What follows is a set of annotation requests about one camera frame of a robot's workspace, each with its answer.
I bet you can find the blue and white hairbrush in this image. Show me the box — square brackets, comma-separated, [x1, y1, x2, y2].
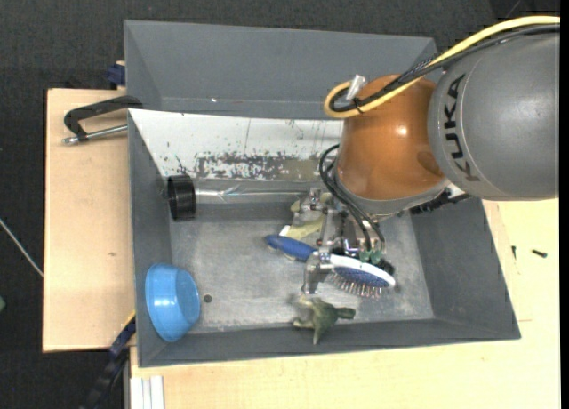
[264, 234, 397, 299]

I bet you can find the pale yellow-green soft thing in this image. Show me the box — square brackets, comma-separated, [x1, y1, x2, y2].
[278, 198, 325, 242]

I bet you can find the green toy dinosaur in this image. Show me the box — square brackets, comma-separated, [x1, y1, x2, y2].
[291, 294, 357, 346]

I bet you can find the grey metal bin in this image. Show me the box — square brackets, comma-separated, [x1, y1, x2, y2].
[123, 19, 522, 368]

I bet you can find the blue plastic bowl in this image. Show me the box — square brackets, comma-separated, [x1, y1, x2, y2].
[144, 262, 202, 343]

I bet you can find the clear plastic bottle black cap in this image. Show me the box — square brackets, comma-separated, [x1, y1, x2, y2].
[160, 173, 312, 222]

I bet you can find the pale wood flat board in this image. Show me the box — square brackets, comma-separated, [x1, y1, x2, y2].
[42, 87, 138, 353]

